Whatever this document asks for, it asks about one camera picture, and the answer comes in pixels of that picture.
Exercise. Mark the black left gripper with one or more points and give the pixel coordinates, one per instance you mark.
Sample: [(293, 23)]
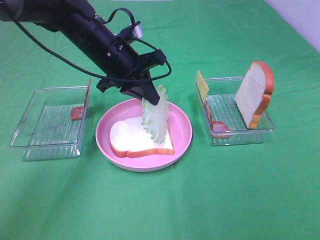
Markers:
[(128, 70)]

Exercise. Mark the green lettuce leaf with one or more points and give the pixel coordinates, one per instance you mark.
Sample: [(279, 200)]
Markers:
[(154, 117)]

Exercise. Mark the bread slice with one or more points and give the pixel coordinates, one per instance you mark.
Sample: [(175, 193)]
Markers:
[(254, 94), (128, 138)]

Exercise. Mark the yellow cheese slice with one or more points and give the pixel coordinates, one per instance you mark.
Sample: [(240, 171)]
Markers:
[(202, 86)]

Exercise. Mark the bacon strip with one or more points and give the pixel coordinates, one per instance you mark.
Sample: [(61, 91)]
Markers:
[(78, 112), (216, 126)]

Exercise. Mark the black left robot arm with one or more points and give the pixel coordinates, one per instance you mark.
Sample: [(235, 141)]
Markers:
[(76, 19)]

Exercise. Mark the pink round plate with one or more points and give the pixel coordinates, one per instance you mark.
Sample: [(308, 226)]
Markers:
[(180, 129)]

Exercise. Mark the right clear plastic container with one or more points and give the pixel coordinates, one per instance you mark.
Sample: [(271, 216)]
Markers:
[(221, 98)]

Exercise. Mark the clear plastic container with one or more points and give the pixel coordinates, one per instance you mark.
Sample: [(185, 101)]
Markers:
[(45, 130), (221, 98)]

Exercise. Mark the left clear plastic container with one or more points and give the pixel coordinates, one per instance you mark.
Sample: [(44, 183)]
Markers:
[(45, 130)]

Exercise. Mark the green tablecloth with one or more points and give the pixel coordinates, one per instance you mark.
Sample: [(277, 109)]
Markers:
[(268, 191)]

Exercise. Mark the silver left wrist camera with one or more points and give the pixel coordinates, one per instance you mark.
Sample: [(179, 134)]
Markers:
[(137, 31)]

